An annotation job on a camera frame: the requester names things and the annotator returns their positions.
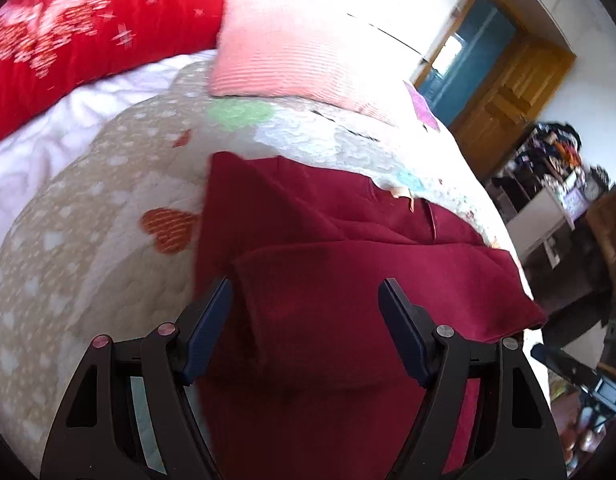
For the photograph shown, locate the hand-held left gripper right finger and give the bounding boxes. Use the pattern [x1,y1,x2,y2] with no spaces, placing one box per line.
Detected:
[378,277,568,480]

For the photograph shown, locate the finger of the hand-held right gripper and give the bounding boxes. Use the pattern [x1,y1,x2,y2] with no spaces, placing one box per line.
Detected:
[532,344,601,386]

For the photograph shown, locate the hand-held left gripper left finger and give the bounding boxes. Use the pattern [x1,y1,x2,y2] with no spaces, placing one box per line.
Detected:
[39,276,233,480]

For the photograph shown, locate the dark red garment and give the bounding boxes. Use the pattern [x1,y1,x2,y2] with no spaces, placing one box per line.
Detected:
[192,151,547,480]

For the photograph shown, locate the person's dark clothing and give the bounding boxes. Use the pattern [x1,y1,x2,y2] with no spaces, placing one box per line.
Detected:
[585,175,616,311]

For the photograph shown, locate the white shelf cabinet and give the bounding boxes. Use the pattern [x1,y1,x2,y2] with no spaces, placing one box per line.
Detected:
[505,180,588,266]

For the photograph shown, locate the heart patterned quilt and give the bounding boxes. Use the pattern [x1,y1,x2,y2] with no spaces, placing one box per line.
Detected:
[0,57,536,471]

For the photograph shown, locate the purple framed clock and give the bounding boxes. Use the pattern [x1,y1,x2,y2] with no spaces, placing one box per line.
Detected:
[562,190,591,221]

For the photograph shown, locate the cluttered shoe rack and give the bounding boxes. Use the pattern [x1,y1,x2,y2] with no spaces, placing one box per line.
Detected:
[490,122,613,221]

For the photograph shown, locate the purple cloth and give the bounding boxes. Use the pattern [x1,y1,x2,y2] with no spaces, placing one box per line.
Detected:
[404,80,441,133]

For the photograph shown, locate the wooden door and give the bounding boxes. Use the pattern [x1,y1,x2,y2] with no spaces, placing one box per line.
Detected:
[448,35,576,181]

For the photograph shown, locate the white bed sheet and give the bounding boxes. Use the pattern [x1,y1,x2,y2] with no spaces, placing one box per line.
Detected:
[0,52,213,271]

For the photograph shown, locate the pink ribbed pillow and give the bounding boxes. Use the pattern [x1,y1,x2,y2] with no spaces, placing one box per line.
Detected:
[208,0,429,128]

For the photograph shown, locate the red snowflake patterned pillow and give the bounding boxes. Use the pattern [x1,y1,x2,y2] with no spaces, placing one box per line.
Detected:
[0,0,226,148]

